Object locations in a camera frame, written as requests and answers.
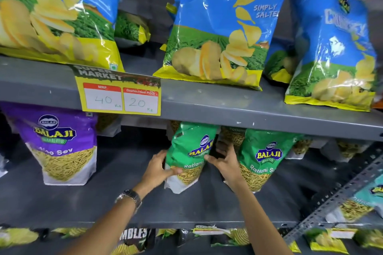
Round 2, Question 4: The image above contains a yellow price label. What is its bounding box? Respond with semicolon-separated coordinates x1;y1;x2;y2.
69;64;162;117

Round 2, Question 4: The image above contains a person's left hand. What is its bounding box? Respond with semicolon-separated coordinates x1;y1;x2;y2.
140;150;184;197

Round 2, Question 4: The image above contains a teal snack packet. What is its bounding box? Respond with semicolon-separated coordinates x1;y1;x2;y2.
324;174;383;224

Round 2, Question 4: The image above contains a person's right hand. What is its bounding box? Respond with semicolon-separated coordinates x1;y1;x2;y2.
204;141;249;193

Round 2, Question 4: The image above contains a row of yellow green packets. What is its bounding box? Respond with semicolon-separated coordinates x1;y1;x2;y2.
0;224;383;255

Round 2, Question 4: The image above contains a grey metal shelf board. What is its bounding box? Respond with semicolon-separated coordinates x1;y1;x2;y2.
0;132;383;230
0;43;383;142

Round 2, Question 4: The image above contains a silver wristwatch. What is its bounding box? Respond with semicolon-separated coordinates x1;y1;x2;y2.
115;189;143;214

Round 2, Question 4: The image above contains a dark chips bag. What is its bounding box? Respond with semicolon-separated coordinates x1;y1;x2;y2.
110;227;156;255

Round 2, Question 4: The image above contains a clear yellow noodle snack packet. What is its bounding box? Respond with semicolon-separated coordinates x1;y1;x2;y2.
285;138;314;160
95;114;122;138
220;126;246;157
320;139;373;163

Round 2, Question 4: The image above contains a slotted grey shelf upright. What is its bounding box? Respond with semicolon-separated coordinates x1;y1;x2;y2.
282;161;383;245

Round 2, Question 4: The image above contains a person's left forearm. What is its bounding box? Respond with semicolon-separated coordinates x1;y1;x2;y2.
63;196;141;255

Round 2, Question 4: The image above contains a green snack packet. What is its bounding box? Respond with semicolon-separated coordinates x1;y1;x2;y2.
164;122;221;194
224;128;303;193

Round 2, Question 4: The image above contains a purple snack packet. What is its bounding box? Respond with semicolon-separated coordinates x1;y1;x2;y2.
0;101;99;186

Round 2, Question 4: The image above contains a blue potato chips bag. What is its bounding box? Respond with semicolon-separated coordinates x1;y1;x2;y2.
0;0;133;72
114;10;151;48
284;0;378;112
263;38;297;84
153;0;300;91

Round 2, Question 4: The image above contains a person's right forearm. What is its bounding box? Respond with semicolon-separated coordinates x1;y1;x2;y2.
236;182;294;255

